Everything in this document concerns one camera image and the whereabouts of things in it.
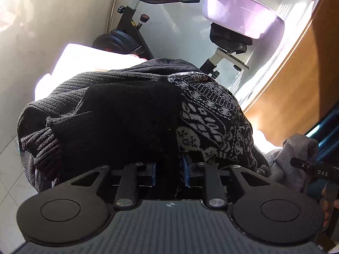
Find black patterned knit sweater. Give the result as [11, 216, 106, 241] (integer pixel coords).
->
[17, 58, 270, 192]

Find grey cloth garment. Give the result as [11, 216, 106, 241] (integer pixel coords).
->
[264, 133, 320, 194]

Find wooden board panel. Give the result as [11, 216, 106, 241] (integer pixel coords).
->
[245, 0, 338, 146]

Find white folded bedding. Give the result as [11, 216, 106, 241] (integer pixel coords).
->
[35, 44, 146, 101]

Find black exercise bike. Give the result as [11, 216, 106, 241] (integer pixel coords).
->
[92, 0, 252, 77]

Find purple plastic basin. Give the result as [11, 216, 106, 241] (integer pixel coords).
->
[202, 0, 285, 39]

